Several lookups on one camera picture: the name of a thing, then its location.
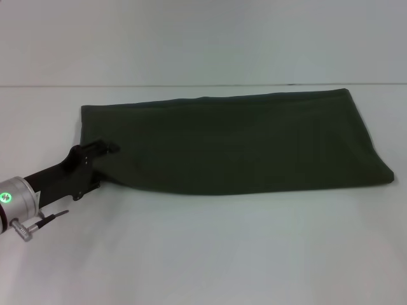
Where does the thin dark cable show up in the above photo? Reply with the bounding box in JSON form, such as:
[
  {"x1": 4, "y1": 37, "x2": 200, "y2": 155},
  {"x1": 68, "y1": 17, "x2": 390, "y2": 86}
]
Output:
[{"x1": 11, "y1": 208, "x2": 70, "y2": 230}]

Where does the dark green shirt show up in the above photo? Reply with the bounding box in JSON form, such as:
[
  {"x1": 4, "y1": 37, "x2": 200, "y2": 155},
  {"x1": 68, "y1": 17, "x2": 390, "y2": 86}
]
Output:
[{"x1": 79, "y1": 87, "x2": 396, "y2": 195}]

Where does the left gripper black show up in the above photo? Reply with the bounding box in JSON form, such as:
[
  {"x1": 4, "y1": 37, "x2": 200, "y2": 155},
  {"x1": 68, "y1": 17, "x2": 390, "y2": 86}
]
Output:
[{"x1": 22, "y1": 139, "x2": 121, "y2": 208}]

